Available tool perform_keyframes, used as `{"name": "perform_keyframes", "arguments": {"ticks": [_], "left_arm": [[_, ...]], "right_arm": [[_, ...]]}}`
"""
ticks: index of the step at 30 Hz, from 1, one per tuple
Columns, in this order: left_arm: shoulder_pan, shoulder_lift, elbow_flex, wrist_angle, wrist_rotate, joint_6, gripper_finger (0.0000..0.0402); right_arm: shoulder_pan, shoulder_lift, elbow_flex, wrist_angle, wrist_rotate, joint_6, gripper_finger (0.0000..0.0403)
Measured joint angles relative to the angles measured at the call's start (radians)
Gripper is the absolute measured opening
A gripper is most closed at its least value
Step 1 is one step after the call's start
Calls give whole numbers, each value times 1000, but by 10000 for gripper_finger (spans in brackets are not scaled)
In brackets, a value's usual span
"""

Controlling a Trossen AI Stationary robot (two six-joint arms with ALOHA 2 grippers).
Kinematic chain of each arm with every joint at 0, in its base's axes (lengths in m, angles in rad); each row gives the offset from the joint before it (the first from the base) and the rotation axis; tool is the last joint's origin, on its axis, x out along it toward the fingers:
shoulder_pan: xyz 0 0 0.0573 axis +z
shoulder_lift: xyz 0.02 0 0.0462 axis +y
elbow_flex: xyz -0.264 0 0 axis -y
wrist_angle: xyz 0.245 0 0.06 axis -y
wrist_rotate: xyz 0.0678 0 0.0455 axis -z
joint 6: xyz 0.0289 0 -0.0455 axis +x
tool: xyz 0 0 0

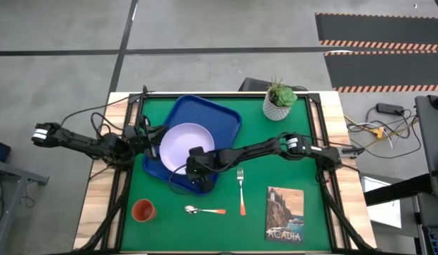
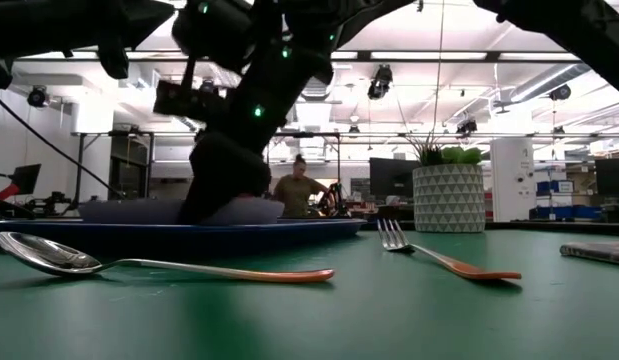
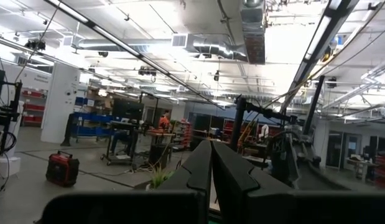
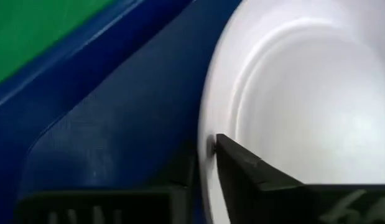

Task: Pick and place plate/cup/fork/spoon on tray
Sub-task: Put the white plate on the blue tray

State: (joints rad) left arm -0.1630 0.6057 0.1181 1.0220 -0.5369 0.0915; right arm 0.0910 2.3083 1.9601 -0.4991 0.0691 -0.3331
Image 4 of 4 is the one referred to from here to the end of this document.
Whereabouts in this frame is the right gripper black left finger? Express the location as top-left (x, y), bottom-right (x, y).
top-left (14, 185), bottom-right (196, 224)

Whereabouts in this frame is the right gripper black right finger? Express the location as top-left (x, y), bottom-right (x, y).
top-left (215, 133), bottom-right (385, 224)

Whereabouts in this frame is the white round plate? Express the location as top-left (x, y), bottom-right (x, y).
top-left (197, 0), bottom-right (385, 224)

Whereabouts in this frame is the blue plastic tray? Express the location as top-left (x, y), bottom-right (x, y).
top-left (0, 0), bottom-right (243, 224)

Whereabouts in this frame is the green table mat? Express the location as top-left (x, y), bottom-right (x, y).
top-left (0, 0), bottom-right (118, 88)

